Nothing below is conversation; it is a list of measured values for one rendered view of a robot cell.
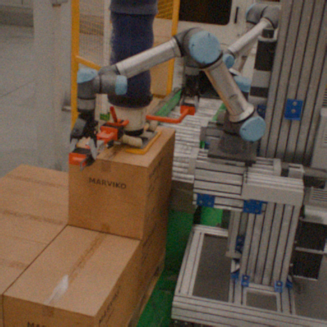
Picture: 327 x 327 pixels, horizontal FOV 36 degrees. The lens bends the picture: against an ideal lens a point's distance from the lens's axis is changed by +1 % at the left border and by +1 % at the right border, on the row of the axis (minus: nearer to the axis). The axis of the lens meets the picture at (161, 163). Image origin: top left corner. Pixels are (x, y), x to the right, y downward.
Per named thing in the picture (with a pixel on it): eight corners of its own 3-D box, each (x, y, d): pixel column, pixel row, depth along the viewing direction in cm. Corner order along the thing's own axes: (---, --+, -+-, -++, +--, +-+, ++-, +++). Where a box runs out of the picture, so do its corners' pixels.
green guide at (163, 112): (179, 90, 528) (179, 82, 525) (188, 92, 526) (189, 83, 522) (130, 136, 384) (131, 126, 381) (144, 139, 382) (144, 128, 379)
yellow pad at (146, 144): (144, 131, 280) (145, 123, 278) (161, 134, 278) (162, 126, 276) (124, 152, 250) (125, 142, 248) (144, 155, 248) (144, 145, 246)
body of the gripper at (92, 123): (98, 134, 209) (99, 106, 204) (91, 140, 201) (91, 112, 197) (82, 131, 211) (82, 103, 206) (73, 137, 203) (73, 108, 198)
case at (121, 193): (108, 179, 312) (110, 119, 297) (170, 191, 304) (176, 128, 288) (68, 225, 258) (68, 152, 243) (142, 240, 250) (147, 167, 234)
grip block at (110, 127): (105, 132, 244) (105, 121, 242) (124, 135, 242) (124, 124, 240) (98, 138, 237) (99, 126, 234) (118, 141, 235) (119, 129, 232)
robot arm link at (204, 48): (259, 122, 230) (200, 20, 205) (273, 133, 216) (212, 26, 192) (237, 137, 230) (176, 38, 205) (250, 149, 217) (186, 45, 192)
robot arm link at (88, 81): (99, 72, 192) (77, 71, 190) (99, 100, 197) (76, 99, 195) (97, 68, 199) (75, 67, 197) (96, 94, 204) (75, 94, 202)
